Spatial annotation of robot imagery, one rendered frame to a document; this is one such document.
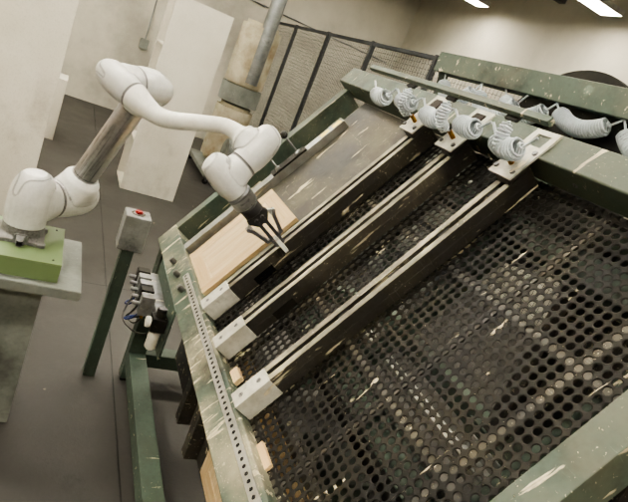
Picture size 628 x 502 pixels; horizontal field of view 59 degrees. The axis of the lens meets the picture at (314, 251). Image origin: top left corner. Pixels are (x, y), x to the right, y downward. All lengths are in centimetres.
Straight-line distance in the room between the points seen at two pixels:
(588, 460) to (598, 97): 147
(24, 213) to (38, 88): 229
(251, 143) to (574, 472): 132
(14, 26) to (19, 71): 29
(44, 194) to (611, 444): 202
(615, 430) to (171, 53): 550
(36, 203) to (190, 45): 397
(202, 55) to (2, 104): 226
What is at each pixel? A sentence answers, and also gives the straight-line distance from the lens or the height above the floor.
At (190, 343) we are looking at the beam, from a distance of 206.
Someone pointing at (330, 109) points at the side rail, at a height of 172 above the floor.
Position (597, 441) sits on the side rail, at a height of 144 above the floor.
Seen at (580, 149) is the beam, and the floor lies 193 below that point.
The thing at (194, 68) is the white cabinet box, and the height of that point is 145.
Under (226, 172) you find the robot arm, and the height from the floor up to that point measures 145.
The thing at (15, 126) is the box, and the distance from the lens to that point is 467.
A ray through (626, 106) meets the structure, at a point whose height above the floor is 214.
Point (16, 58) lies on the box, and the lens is 458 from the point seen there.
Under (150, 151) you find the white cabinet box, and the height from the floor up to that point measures 47.
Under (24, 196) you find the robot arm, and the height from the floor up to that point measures 102.
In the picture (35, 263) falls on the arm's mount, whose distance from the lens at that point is 235.
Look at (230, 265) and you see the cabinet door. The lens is 231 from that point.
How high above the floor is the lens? 183
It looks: 16 degrees down
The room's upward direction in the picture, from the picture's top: 23 degrees clockwise
